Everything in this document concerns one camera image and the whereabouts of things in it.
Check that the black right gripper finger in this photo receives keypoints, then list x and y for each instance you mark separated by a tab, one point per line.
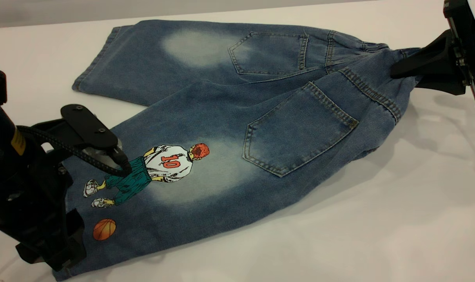
445	84
433	58

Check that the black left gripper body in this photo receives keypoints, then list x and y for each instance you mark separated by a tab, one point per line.
29	199

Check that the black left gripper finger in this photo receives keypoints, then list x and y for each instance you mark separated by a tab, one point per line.
57	250

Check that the blue denim pants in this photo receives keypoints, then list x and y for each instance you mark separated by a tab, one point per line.
229	117

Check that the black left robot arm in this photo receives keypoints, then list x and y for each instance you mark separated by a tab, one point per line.
2	129

